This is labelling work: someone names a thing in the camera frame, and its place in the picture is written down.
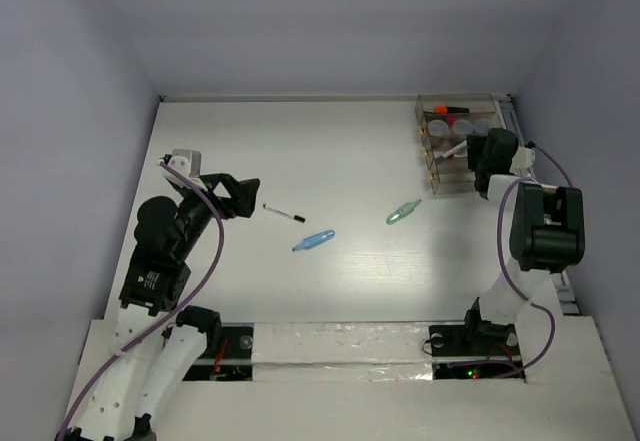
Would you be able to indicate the blue translucent highlighter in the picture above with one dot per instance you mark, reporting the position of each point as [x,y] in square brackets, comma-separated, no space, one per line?
[314,240]

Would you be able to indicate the orange black highlighter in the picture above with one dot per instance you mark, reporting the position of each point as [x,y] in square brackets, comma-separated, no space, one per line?
[452,110]

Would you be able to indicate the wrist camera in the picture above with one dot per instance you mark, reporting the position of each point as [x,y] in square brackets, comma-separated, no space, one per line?
[523,159]
[185,162]

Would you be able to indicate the blue capped white marker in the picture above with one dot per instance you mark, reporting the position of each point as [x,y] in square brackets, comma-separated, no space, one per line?
[457,148]

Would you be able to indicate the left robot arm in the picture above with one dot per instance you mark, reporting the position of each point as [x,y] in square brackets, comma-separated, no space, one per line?
[159,333]

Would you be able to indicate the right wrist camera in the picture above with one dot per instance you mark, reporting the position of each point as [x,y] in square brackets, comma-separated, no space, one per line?
[523,159]

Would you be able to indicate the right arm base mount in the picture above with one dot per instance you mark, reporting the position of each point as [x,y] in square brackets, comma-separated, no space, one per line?
[454,356]

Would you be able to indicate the clear acrylic drawer organizer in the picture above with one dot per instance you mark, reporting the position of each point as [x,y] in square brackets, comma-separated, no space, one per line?
[448,176]

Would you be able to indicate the paperclip jar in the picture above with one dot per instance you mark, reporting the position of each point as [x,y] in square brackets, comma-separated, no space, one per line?
[461,129]
[438,130]
[482,126]

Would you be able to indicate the green translucent highlighter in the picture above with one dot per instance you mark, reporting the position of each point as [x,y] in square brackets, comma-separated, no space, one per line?
[402,212]

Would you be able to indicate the black capped white marker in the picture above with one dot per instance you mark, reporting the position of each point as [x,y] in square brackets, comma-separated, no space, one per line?
[285,214]

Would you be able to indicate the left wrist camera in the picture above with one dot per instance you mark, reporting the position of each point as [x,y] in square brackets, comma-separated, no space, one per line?
[185,162]

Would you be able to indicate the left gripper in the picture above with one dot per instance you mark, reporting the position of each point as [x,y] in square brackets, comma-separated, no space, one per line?
[242,193]

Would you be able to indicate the pink black highlighter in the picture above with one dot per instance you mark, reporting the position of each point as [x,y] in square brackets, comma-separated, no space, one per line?
[453,122]

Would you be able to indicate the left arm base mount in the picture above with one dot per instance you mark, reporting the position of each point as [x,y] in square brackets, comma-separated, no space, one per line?
[231,361]

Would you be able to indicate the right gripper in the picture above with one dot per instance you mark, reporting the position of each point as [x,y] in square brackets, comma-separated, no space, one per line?
[477,142]

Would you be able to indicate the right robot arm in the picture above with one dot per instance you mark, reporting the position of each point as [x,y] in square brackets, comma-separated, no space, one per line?
[540,232]

